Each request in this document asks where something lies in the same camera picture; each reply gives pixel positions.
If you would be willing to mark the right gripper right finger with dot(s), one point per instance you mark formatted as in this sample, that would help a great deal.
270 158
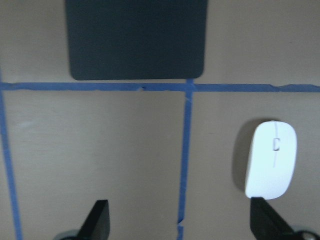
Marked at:
266 224

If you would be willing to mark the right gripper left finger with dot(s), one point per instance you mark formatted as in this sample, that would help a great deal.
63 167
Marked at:
97 224

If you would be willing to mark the white computer mouse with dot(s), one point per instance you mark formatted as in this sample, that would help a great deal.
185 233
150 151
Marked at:
271 160

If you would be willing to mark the black mousepad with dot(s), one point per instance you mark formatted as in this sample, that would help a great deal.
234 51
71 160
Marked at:
136 39

